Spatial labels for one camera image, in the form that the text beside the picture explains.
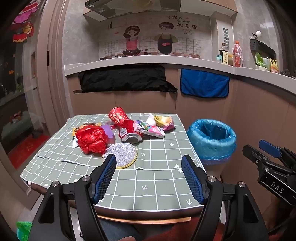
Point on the green and yellow bags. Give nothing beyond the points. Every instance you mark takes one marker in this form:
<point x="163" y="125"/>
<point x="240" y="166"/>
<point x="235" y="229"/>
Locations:
<point x="264" y="63"/>

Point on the yellow label bottle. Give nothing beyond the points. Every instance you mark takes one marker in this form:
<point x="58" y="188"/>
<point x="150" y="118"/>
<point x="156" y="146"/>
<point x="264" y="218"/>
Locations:
<point x="223" y="58"/>

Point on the purple sponge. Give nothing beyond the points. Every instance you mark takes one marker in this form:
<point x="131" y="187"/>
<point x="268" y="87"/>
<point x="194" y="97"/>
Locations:
<point x="109" y="133"/>

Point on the small white tissue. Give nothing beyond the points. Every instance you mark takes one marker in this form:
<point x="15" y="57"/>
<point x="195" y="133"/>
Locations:
<point x="150" y="118"/>

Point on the teal cup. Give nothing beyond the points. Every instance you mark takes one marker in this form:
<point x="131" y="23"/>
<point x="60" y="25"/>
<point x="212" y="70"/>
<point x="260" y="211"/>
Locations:
<point x="218" y="59"/>

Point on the red paper cup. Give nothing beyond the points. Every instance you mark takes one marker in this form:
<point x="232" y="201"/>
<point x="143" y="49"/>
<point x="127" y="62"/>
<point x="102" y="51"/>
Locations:
<point x="118" y="115"/>

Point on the green checkered table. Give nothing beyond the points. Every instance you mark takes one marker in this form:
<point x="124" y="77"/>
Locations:
<point x="157" y="162"/>

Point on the round glittery silver disc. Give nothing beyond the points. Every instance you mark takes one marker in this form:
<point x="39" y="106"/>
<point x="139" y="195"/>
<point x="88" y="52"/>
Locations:
<point x="124" y="154"/>

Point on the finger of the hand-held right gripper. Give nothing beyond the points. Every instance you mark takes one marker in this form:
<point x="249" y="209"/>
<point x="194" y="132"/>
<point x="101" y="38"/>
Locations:
<point x="269" y="148"/>
<point x="254" y="155"/>

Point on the red drink bottle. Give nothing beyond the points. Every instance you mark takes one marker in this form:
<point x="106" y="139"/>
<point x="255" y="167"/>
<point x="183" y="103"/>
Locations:
<point x="237" y="55"/>

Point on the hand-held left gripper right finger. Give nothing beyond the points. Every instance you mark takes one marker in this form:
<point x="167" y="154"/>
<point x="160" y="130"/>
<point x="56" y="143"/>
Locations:
<point x="192" y="181"/>

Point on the black cloth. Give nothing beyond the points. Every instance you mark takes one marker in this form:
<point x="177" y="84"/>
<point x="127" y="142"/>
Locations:
<point x="122" y="78"/>

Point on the yellow crumpled snack wrapper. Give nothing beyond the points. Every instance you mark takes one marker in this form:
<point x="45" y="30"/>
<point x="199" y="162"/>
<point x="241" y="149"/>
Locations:
<point x="165" y="121"/>

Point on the red floor mat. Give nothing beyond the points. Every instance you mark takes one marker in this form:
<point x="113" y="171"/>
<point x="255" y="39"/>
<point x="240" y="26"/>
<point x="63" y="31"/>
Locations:
<point x="27" y="150"/>

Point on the blue towel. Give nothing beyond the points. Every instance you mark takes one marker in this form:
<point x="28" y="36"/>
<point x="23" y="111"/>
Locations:
<point x="203" y="83"/>

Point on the pink snack wrapper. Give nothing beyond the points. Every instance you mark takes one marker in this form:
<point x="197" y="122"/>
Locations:
<point x="150" y="130"/>

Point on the range hood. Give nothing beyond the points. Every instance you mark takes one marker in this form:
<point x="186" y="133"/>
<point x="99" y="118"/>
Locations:
<point x="120" y="9"/>

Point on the person's red garment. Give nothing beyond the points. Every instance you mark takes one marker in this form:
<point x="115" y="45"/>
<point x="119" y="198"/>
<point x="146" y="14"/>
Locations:
<point x="175" y="231"/>

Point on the black wall rack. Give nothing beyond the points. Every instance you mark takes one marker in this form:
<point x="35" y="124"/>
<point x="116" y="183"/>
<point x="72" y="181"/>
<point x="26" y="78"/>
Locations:
<point x="266" y="49"/>

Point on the bin with blue liner bag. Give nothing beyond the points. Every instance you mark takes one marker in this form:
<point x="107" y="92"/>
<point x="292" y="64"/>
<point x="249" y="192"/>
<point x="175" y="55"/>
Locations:
<point x="211" y="139"/>

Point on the red drink can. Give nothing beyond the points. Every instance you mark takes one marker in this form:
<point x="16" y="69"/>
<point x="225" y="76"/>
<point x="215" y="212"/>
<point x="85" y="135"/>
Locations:
<point x="129" y="132"/>

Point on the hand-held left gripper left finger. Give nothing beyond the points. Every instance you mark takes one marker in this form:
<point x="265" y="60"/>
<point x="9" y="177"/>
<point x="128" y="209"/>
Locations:
<point x="106" y="179"/>

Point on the grey-green sofa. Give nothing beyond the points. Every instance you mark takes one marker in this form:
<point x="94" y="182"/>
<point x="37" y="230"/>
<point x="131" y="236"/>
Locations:
<point x="16" y="125"/>

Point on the green plastic bag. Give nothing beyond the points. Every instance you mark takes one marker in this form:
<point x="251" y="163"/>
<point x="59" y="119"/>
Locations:
<point x="24" y="230"/>

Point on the white wall appliance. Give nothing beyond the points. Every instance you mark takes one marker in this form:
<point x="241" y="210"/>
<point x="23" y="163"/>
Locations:
<point x="225" y="37"/>

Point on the red window decoration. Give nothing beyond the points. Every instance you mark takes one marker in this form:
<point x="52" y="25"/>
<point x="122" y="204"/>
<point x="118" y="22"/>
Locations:
<point x="25" y="25"/>

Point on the yellow package card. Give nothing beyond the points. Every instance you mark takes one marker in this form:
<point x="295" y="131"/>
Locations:
<point x="75" y="131"/>

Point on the red crumpled plastic bag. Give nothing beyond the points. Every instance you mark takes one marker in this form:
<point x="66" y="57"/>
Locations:
<point x="92" y="140"/>

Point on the white kitchen counter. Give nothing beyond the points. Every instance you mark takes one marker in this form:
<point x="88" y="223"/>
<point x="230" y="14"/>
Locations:
<point x="138" y="61"/>

